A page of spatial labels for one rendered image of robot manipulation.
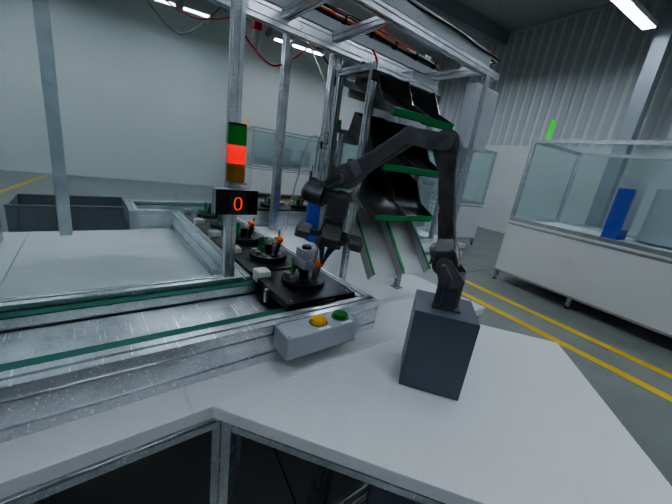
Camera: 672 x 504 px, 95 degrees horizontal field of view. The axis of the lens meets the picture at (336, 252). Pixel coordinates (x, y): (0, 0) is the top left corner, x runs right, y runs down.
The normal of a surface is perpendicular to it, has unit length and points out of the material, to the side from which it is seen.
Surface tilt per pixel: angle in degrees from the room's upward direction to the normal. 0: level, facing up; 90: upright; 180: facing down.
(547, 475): 0
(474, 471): 0
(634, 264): 90
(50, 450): 0
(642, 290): 90
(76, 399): 90
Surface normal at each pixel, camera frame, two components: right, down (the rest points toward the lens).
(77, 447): 0.14, -0.95
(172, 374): 0.60, 0.30
